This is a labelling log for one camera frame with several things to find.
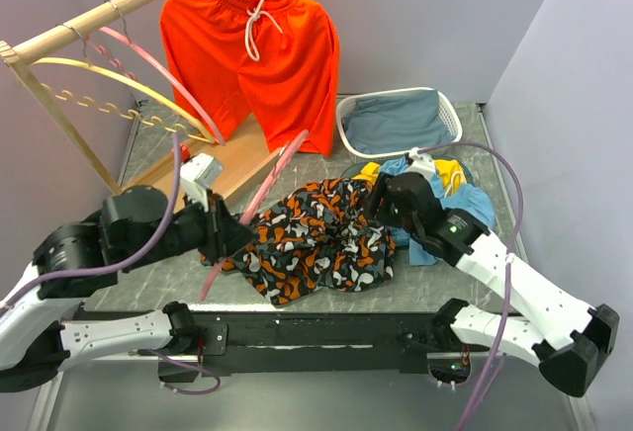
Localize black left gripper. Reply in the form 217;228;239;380
124;187;262;270

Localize light pink hanger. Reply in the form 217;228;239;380
198;129;309;302

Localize camouflage patterned shorts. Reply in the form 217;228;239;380
199;178;396;306

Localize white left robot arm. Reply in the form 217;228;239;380
1;186;255;393

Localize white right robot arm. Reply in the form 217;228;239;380
366;172;620;397

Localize yellow shorts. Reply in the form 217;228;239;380
352;158;469;197

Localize light blue shorts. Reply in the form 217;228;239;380
407;157;496;266

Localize yellow hanger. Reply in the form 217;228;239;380
32;25;217;145

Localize orange shorts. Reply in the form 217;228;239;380
159;0;340;156

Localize dark green basket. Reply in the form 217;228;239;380
342;157;409;248

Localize white laundry basket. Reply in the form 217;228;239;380
335;86;464;164

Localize grey-blue cloth in basket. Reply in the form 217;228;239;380
342;89;456;155

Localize wooden clothes rack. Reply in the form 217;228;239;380
0;0;288;205

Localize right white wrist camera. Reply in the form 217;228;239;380
406;148;437;181

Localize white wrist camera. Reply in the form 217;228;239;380
179;143;224;211
406;148;437;181

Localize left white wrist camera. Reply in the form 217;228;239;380
179;143;224;211

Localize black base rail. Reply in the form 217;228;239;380
78;302;496;383

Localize aluminium frame rail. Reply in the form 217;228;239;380
28;356;171;430

